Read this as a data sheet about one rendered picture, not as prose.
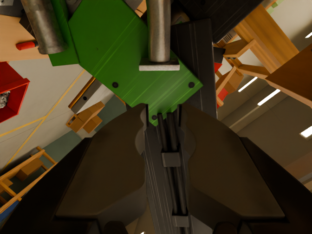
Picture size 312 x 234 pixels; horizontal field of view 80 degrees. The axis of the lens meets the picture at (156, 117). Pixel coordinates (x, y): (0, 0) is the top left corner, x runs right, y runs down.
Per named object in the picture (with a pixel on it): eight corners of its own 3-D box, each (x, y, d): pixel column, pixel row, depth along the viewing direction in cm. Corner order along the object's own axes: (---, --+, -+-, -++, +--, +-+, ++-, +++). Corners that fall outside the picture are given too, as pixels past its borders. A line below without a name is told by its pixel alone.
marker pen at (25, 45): (57, 35, 57) (61, 39, 57) (55, 39, 58) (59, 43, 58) (16, 42, 47) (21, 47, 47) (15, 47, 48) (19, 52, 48)
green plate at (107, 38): (74, 36, 35) (156, 106, 42) (52, 44, 28) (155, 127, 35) (112, -20, 30) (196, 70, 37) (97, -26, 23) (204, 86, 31)
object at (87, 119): (80, 115, 710) (94, 129, 719) (65, 124, 639) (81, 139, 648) (96, 95, 656) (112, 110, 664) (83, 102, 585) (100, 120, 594)
